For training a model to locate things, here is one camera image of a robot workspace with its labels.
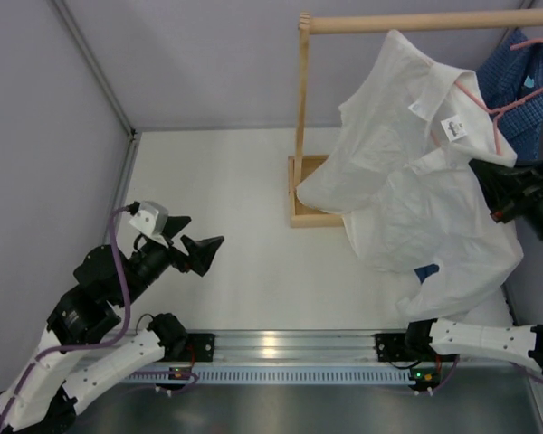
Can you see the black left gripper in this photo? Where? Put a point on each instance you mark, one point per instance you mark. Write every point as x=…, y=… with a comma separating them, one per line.
x=201, y=253

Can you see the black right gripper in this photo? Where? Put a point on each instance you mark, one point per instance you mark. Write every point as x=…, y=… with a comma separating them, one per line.
x=507, y=188

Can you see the pink wire hanger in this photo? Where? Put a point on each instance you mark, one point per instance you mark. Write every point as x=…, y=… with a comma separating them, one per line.
x=456, y=117

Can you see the white shirt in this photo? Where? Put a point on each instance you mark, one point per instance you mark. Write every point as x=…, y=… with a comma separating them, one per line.
x=400, y=178

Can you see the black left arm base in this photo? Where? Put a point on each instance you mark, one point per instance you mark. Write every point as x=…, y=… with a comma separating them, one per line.
x=199, y=348

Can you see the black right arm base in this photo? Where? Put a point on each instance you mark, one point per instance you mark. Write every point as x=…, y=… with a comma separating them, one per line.
x=391, y=348

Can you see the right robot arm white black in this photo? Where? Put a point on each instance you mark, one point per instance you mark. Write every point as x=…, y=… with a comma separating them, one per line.
x=520, y=345

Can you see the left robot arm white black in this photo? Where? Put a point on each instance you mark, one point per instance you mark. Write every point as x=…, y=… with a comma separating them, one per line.
x=80, y=354

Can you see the blue checkered shirt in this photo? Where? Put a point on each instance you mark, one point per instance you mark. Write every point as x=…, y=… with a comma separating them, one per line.
x=511, y=84

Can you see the wooden clothes rack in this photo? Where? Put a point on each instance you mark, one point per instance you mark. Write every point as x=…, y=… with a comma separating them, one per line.
x=334, y=54

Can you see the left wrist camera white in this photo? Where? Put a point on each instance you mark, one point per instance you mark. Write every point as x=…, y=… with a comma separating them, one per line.
x=149, y=219

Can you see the aluminium corner frame post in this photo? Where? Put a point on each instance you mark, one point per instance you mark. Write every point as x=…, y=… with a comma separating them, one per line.
x=71, y=26

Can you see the aluminium mounting rail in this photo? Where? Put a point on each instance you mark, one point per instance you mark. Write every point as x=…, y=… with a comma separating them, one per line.
x=295, y=347

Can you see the slotted cable duct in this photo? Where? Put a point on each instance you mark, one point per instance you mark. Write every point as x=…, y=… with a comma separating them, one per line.
x=270, y=375

